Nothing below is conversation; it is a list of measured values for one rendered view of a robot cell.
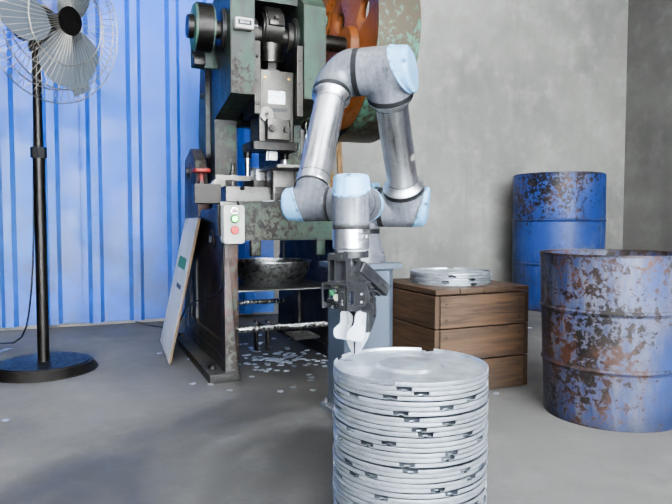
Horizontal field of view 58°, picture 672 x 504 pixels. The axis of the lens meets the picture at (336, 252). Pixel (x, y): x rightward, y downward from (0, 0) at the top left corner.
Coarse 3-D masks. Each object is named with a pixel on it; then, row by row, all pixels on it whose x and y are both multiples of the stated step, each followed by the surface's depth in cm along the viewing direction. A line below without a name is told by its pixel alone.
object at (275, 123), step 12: (264, 72) 240; (276, 72) 242; (288, 72) 244; (264, 84) 240; (276, 84) 242; (288, 84) 244; (264, 96) 240; (276, 96) 242; (288, 96) 244; (264, 108) 239; (276, 108) 242; (288, 108) 244; (252, 120) 248; (264, 120) 239; (276, 120) 239; (288, 120) 241; (252, 132) 248; (264, 132) 241; (276, 132) 240; (288, 132) 241
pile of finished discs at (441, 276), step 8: (416, 272) 214; (424, 272) 219; (432, 272) 219; (440, 272) 216; (448, 272) 215; (456, 272) 214; (464, 272) 216; (472, 272) 219; (480, 272) 218; (488, 272) 212; (416, 280) 214; (424, 280) 211; (432, 280) 209; (440, 280) 207; (448, 280) 206; (456, 280) 206; (464, 280) 206; (472, 280) 207; (480, 280) 216; (488, 280) 213
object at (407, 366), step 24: (336, 360) 118; (360, 360) 120; (384, 360) 117; (408, 360) 117; (432, 360) 117; (456, 360) 120; (480, 360) 118; (384, 384) 102; (408, 384) 101; (432, 384) 101; (456, 384) 102
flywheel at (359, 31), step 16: (336, 0) 275; (352, 0) 261; (368, 0) 253; (336, 16) 277; (352, 16) 261; (368, 16) 247; (336, 32) 277; (352, 32) 255; (368, 32) 247; (352, 112) 254
